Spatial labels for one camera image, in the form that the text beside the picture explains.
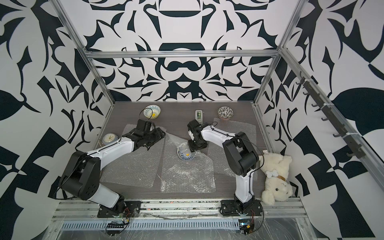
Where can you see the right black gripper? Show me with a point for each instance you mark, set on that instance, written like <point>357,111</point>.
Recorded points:
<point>191,145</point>

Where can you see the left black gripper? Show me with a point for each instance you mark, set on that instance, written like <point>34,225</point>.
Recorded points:
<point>158,132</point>

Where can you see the blue yellow patterned bowl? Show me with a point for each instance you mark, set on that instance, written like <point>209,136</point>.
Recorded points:
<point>184,152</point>

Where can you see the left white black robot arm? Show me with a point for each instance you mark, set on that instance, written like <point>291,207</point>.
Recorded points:
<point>81,177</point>

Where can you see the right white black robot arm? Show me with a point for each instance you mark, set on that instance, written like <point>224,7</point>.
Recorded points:
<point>240,153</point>

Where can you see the yellow centre patterned bowl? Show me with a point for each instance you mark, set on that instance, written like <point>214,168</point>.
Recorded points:
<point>152,111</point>

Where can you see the black white speckled bowl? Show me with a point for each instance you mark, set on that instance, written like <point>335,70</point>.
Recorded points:
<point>225,113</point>

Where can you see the white teddy bear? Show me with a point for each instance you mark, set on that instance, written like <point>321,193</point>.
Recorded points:
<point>276,168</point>

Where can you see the right electronics board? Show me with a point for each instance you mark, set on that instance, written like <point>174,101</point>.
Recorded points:
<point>246,226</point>

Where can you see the electronics board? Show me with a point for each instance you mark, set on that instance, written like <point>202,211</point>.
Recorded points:
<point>246,226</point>
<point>114,228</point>

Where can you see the left electronics board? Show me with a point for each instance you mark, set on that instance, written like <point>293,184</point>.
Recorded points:
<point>114,228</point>

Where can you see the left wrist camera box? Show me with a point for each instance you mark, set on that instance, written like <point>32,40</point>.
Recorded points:
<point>145,126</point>

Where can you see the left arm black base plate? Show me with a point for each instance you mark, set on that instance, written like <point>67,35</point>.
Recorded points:
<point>126,209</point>

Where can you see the white slotted cable duct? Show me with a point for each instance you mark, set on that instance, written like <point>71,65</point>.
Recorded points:
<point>190,224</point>

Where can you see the aluminium frame rail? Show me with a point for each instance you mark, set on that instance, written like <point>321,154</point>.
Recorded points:
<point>181,54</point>

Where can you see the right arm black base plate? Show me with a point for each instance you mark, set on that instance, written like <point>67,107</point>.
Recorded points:
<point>236,208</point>

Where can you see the grey wall hook rail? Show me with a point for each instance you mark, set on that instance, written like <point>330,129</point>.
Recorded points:
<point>333,115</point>

